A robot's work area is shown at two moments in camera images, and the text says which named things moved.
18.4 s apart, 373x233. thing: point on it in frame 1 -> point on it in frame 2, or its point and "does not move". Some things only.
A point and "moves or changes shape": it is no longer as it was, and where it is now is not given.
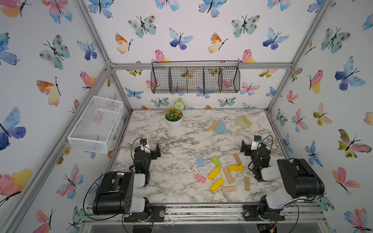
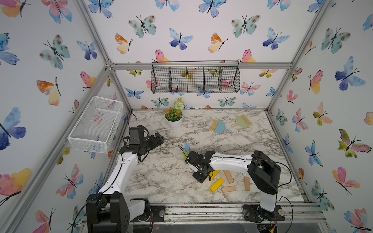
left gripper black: [153, 153] -> [154, 143]
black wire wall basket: [191, 79] does not move
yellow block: [216, 185] does not move
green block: [216, 161] moves or changes shape
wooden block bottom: [228, 189] does not move
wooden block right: [247, 183] does not move
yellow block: [214, 173] does not move
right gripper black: [248, 150] -> [198, 179]
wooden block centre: [228, 175] does not move
